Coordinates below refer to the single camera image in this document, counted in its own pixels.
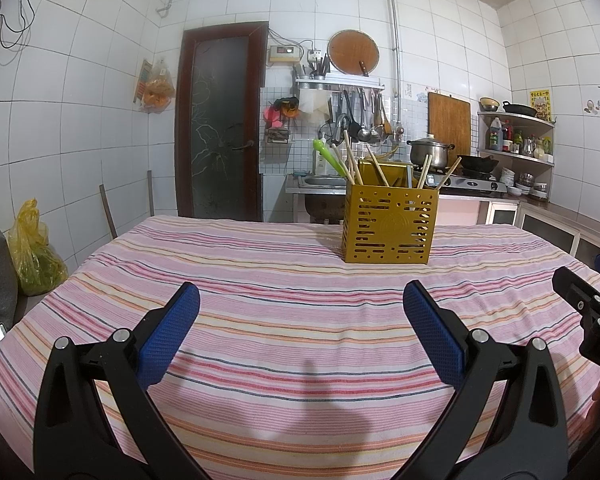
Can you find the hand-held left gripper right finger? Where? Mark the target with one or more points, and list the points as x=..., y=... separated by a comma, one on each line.
x=432, y=332

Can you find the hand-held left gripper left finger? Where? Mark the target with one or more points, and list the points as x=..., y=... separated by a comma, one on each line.
x=172, y=325

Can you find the yellow perforated utensil holder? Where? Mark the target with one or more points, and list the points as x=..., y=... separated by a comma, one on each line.
x=385, y=230

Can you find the row of hanging kitchen utensils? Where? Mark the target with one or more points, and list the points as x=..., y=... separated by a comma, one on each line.
x=362, y=120

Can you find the pink kitchen cabinet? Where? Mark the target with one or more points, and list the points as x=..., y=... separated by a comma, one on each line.
x=555, y=225

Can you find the pink striped tablecloth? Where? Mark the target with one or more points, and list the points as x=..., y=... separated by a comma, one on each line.
x=255, y=310

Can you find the stack of small bowls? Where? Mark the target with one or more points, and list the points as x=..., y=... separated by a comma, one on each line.
x=525, y=185

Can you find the wooden stick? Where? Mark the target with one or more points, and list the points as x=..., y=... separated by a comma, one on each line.
x=108, y=212
x=150, y=192

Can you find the gas stove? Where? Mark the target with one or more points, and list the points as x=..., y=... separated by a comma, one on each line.
x=475, y=187

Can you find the yellow plastic bag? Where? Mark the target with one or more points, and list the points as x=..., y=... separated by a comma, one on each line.
x=35, y=260

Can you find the black wok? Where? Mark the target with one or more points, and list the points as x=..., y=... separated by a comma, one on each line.
x=477, y=164

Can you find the row of condiment bottles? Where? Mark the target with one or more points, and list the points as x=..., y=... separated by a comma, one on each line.
x=495, y=139

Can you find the white corner shelf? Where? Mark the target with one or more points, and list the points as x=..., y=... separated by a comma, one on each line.
x=517, y=117

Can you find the steel cooking pot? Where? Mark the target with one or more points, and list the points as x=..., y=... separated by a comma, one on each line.
x=430, y=152

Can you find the black pan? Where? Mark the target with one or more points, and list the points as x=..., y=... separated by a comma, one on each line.
x=520, y=109

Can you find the metal sink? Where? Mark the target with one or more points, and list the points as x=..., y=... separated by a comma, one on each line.
x=315, y=182

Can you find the white soap dispenser bottle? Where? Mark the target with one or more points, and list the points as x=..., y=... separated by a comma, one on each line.
x=322, y=167

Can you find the metal bowl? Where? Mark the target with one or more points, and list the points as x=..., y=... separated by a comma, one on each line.
x=489, y=105

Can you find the wooden cutting board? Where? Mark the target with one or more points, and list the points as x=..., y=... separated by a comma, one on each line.
x=449, y=117

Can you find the dark wooden glass door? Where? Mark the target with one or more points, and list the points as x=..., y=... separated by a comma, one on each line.
x=220, y=120

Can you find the pink hanging cloth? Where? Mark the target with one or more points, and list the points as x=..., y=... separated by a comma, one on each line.
x=275, y=115

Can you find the hanging orange plastic bag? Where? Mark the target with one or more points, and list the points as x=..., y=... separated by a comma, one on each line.
x=157, y=87

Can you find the hanging white plastic bag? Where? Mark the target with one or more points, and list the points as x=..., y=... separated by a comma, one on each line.
x=314, y=104

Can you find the metal cutlery cup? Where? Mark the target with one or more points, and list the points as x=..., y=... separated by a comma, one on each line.
x=312, y=70

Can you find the white control box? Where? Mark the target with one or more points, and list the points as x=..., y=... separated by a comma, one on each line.
x=284, y=54

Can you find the round wooden lid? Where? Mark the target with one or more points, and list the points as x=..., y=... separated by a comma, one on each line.
x=352, y=50

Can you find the wall stickers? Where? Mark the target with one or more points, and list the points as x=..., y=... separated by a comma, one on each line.
x=592, y=107

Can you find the yellow wall poster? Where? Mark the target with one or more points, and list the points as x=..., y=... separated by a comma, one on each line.
x=540, y=105

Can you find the metal wall rack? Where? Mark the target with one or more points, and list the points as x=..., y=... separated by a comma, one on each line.
x=340, y=82

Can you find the white wall socket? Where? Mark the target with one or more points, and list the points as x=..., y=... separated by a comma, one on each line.
x=315, y=56

